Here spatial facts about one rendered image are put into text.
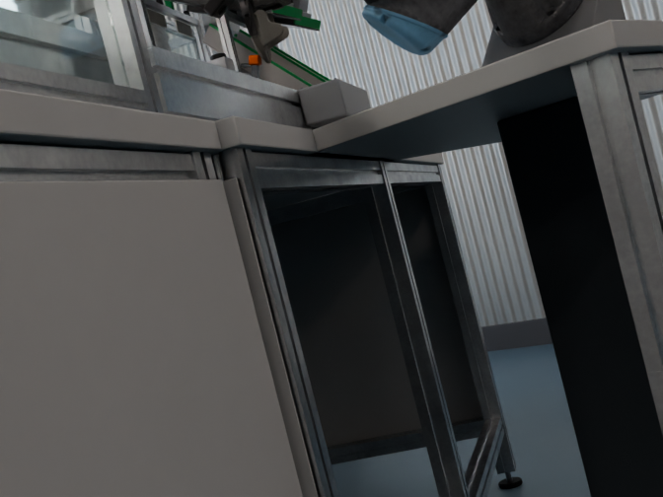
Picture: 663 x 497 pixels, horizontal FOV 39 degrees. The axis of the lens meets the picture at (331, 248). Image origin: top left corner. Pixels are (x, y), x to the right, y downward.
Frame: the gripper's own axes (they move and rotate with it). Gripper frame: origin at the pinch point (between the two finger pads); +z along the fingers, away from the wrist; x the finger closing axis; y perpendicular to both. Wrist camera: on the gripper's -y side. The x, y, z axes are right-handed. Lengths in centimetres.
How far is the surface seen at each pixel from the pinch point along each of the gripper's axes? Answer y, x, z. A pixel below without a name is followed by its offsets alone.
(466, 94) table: 39, -58, 23
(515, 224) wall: 17, 276, 50
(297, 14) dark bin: 0.8, 30.6, -13.1
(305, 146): 17, -52, 23
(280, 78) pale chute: -3.6, 20.8, 0.7
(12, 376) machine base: 15, -117, 38
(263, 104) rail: 9.5, -38.1, 14.4
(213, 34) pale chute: -16.0, 23.0, -12.8
